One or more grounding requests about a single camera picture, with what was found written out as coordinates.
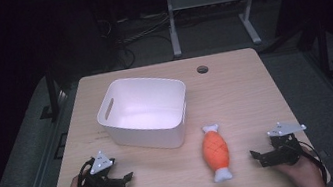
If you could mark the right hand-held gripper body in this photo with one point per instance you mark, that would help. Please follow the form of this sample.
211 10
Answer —
286 147

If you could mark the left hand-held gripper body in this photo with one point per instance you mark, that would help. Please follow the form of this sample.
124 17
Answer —
99 163

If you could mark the orange plush meat bone toy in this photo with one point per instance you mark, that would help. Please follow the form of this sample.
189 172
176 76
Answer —
216 153

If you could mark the white plastic storage bin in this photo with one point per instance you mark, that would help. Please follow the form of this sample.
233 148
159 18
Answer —
148 116

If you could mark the person's right hand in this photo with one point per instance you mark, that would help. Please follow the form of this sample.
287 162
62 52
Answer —
304 174

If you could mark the black metal stand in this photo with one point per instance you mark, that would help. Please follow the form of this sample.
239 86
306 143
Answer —
324 48
52 94

